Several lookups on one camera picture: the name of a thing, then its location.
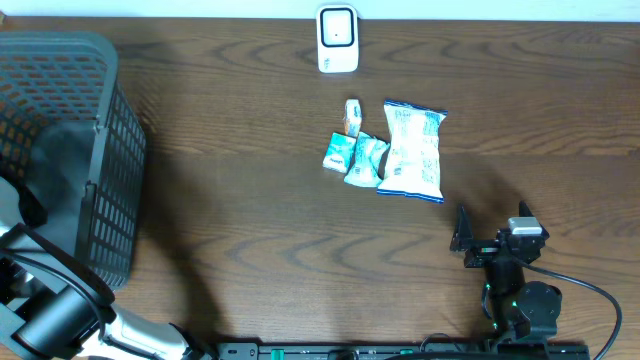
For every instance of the teal white packet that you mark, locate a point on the teal white packet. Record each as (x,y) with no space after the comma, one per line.
(367,159)

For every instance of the grey plastic basket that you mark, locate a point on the grey plastic basket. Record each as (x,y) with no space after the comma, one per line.
(70,136)

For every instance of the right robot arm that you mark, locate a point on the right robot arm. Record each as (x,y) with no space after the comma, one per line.
(522,311)

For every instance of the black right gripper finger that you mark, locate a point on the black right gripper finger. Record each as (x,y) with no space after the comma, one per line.
(462,237)
(524,210)

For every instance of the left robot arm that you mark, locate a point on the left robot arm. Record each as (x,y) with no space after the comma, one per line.
(54,307)

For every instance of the orange white small pack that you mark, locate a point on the orange white small pack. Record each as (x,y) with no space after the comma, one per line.
(352,117)

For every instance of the white blue snack bag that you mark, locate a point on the white blue snack bag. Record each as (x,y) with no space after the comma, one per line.
(412,167)

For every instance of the white barcode scanner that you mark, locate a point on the white barcode scanner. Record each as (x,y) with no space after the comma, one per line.
(337,38)

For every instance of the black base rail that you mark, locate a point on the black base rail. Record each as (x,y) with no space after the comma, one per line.
(438,349)

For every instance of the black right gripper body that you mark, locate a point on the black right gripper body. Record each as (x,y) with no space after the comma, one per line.
(482,253)

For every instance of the green white small box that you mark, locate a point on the green white small box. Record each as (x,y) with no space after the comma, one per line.
(339,153)

